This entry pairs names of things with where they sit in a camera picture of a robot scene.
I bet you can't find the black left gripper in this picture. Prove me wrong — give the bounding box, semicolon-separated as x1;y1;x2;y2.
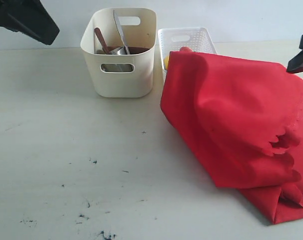
0;0;60;45

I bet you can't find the dark wooden spoon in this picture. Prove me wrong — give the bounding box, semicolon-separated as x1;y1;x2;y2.
94;27;110;55

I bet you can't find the red scalloped tablecloth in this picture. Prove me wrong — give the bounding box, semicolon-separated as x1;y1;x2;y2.
160;51;303;224

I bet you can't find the silver table knife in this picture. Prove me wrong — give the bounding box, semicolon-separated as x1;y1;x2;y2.
113;10;130;55

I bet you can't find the white ceramic bowl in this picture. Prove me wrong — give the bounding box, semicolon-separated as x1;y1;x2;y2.
101;63;134;73

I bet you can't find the stainless steel cup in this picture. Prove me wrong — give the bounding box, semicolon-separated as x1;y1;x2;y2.
109;46;130;56

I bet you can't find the brown wooden plate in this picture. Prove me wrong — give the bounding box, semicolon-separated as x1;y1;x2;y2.
95;46;149;55

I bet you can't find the red sausage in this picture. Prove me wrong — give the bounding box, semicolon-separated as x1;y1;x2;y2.
179;46;194;53

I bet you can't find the yellow lemon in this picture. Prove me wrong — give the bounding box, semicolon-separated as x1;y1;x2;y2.
163;55;170;70

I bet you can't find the white perforated plastic basket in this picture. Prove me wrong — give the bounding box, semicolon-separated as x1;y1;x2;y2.
158;27;217;82

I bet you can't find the cream plastic bin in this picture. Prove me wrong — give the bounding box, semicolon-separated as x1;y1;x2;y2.
80;7;157;98

